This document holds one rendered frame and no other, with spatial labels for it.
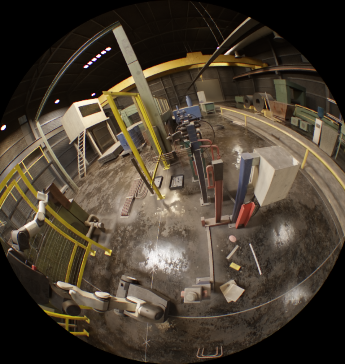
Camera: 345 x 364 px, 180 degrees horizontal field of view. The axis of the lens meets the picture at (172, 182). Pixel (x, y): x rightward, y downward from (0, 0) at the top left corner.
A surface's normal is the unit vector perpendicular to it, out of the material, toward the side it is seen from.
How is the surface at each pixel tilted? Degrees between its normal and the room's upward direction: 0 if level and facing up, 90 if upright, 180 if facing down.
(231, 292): 0
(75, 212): 90
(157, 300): 0
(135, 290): 0
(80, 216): 90
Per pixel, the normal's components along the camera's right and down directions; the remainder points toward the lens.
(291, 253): -0.30, -0.73
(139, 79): -0.06, 0.66
